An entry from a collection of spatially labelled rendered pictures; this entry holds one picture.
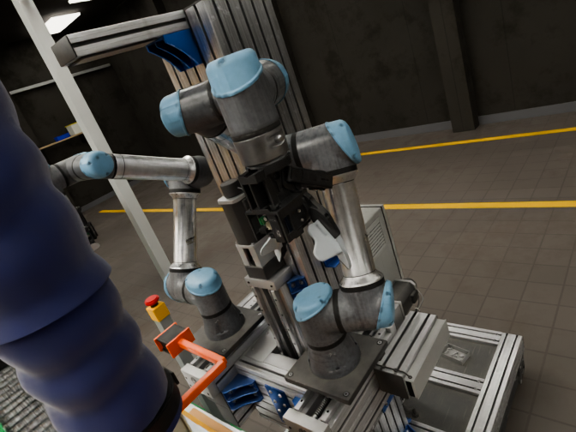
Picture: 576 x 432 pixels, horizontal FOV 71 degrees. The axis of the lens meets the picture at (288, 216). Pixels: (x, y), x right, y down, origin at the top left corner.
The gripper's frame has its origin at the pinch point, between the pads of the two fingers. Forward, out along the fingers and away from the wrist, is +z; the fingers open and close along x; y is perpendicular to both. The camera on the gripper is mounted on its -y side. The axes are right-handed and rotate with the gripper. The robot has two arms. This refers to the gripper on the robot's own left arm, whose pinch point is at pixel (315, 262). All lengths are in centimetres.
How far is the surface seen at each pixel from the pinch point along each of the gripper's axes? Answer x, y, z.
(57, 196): -31.5, 20.9, -24.5
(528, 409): -3, -102, 152
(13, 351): -34, 38, -5
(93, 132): -357, -135, -25
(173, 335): -66, 2, 31
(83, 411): -31.8, 35.4, 10.6
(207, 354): -49, 3, 33
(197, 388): -42, 13, 33
